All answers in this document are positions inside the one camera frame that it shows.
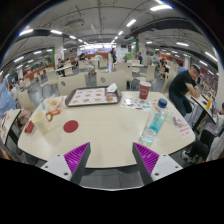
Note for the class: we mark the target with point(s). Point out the person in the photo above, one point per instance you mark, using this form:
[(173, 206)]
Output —
[(181, 86), (5, 98)]

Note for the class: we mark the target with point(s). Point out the beige chair with round hole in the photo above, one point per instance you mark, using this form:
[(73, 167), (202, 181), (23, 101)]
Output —
[(111, 80), (71, 85)]

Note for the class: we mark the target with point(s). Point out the ceiling lights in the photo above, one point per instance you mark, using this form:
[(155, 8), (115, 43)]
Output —
[(160, 7)]

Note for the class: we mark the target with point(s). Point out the red sauce packet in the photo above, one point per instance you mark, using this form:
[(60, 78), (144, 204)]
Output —
[(56, 112)]

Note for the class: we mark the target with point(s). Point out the flat round red coaster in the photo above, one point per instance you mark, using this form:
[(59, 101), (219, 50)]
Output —
[(71, 126)]

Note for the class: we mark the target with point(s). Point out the white napkin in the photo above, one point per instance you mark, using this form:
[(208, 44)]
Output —
[(112, 88)]

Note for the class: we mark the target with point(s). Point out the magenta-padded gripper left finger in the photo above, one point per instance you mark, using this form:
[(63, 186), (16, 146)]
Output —
[(75, 160)]

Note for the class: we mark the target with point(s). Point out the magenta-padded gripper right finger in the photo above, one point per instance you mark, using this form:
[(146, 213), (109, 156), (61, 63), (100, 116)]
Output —
[(148, 160)]

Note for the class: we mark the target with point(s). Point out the beige table with dark edge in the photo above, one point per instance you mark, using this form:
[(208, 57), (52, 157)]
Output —
[(201, 103), (8, 123)]

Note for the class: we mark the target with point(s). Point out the crumpled food wrapper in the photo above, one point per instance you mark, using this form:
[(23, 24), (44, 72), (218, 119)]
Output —
[(53, 103)]

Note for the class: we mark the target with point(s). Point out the brown food tray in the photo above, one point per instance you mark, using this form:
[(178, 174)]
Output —
[(91, 96)]

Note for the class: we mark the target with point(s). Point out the white card with red print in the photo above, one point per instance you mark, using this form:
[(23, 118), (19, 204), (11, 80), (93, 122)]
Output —
[(184, 130)]

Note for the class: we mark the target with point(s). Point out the red cardboard box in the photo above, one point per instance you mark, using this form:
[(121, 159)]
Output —
[(29, 127)]

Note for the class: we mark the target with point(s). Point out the red paper cup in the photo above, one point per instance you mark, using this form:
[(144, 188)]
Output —
[(144, 90)]

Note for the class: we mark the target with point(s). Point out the colourful printed leaflet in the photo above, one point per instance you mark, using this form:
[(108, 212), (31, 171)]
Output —
[(135, 104)]

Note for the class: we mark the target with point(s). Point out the far beige chairs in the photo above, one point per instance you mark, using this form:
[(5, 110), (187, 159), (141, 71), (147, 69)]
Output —
[(51, 77)]

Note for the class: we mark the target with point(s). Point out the ceiling air conditioner unit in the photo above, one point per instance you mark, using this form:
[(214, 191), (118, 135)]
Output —
[(75, 23)]

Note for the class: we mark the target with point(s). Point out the pink bag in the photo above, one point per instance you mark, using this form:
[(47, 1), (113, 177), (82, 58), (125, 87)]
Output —
[(24, 116)]

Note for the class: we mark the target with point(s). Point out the clear blue-capped water bottle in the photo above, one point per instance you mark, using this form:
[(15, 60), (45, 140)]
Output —
[(154, 125)]

